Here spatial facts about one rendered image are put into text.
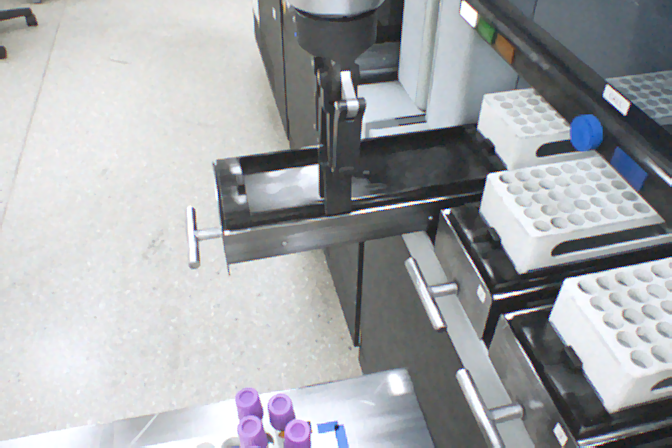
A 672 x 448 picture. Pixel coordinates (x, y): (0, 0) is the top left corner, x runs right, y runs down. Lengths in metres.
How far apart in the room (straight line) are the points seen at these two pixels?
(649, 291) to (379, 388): 0.25
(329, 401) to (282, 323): 1.08
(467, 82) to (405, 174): 0.16
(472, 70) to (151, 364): 1.10
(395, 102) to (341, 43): 0.48
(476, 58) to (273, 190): 0.31
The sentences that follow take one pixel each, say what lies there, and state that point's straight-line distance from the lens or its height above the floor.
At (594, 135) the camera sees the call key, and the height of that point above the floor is 0.99.
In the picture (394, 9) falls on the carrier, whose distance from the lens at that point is 1.01.
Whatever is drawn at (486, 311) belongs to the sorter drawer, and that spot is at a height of 0.78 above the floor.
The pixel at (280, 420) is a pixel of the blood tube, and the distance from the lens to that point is 0.36.
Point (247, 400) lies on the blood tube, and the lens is 0.36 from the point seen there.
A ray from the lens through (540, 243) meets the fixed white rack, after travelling 0.58.
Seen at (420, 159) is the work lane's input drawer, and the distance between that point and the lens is 0.74.
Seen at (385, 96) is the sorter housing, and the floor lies 0.73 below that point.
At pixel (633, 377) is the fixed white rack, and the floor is 0.86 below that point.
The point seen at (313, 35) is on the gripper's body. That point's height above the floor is 1.03.
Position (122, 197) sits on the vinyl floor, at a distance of 2.02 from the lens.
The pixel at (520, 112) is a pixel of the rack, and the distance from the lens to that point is 0.75.
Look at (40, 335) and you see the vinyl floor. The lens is 1.71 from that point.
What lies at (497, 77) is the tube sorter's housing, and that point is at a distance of 0.80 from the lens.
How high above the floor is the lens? 1.25
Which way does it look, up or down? 41 degrees down
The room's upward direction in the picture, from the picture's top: straight up
